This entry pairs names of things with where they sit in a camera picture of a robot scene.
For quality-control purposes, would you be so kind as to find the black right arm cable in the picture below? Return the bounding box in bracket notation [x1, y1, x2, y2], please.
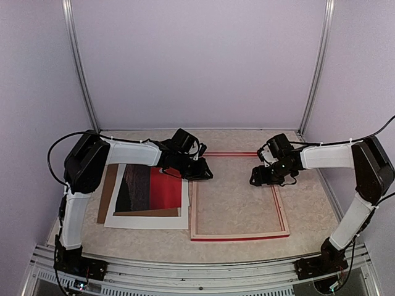
[289, 115, 395, 147]

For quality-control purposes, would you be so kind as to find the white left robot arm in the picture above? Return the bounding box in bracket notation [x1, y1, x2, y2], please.
[58, 129, 214, 274]

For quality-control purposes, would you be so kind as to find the white photo mat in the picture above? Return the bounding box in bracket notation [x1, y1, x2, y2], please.
[104, 164, 189, 230]

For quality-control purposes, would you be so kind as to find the right aluminium corner post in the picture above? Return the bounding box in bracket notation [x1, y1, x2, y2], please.
[298, 0, 336, 138]

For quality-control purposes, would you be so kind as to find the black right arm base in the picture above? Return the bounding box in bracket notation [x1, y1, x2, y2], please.
[294, 239, 348, 280]

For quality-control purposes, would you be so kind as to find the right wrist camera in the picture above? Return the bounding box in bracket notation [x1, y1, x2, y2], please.
[257, 133, 294, 163]

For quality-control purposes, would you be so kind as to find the aluminium corner post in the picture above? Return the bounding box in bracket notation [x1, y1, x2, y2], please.
[62, 0, 101, 133]
[298, 0, 336, 138]

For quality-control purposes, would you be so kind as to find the aluminium front rail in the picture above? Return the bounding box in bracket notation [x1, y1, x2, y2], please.
[17, 244, 383, 295]

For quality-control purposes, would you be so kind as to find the red and black photo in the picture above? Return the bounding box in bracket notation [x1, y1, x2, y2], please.
[113, 165, 182, 217]

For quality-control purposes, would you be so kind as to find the left aluminium corner post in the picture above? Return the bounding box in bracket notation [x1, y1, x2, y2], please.
[62, 0, 101, 133]

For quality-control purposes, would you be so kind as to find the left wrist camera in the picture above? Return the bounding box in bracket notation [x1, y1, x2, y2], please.
[170, 128, 207, 158]

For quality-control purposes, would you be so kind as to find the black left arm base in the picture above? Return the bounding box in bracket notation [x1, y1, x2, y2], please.
[54, 240, 108, 281]

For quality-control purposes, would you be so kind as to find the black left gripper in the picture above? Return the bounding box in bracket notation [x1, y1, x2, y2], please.
[175, 152, 214, 181]

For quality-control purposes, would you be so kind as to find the wooden picture frame red edge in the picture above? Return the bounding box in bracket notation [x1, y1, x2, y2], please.
[189, 152, 290, 242]

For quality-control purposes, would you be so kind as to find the brown cardboard backing board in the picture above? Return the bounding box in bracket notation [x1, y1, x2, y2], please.
[96, 163, 181, 224]

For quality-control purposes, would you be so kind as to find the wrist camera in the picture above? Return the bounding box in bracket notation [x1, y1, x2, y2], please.
[257, 133, 294, 163]
[170, 128, 207, 158]

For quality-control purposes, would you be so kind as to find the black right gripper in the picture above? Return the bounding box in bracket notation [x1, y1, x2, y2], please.
[250, 160, 294, 186]

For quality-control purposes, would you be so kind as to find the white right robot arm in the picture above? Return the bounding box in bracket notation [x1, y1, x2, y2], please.
[249, 134, 394, 274]

